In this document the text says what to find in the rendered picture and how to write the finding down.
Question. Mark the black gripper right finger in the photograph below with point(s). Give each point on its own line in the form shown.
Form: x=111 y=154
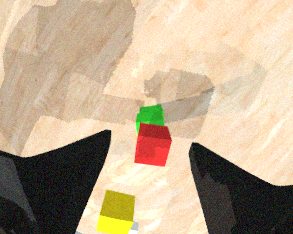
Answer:
x=234 y=201

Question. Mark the red block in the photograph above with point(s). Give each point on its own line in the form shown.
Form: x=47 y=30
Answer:
x=153 y=145

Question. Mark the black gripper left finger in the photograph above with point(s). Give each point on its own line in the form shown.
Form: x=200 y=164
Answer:
x=53 y=188

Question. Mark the yellow block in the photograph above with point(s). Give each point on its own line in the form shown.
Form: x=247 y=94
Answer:
x=117 y=213

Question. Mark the green block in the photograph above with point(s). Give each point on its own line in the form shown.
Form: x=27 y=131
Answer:
x=153 y=118
x=147 y=109

